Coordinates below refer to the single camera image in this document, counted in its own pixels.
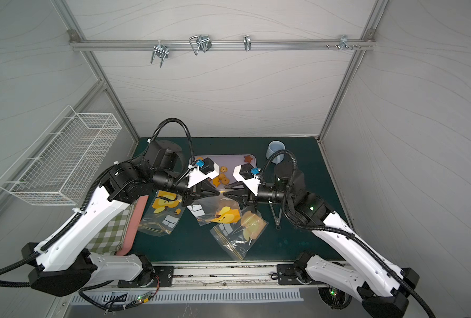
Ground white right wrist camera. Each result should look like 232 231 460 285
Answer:
233 163 261 196

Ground pink tray with checked cloth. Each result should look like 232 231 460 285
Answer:
86 196 149 255

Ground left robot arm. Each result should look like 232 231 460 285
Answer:
0 118 220 297

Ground clear resealable bag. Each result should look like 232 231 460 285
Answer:
186 194 242 226

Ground aluminium cross rail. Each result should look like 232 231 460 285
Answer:
70 38 377 52

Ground resealable bag with duck print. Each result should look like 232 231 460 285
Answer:
137 190 185 237

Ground lilac plastic tray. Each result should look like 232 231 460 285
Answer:
194 154 257 189

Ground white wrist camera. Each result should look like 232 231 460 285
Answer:
233 163 261 196
186 158 220 188

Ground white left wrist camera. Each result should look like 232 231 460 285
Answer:
186 158 220 188

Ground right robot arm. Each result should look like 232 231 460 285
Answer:
227 150 435 317

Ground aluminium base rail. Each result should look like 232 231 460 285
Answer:
76 260 387 289

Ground metal hook clamp right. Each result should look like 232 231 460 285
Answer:
326 35 361 51

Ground metal hook clamp left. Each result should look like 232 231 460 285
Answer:
150 41 170 68

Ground metal tongs on table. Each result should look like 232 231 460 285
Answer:
269 203 283 231

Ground white wire basket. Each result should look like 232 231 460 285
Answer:
0 106 122 206

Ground light blue ceramic mug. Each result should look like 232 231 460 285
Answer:
266 140 285 159

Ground resealable bag table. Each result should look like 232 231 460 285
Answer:
210 208 268 262

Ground metal hook clamp small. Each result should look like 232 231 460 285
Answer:
243 35 251 52

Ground metal hook clamp middle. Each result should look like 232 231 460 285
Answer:
189 34 212 56

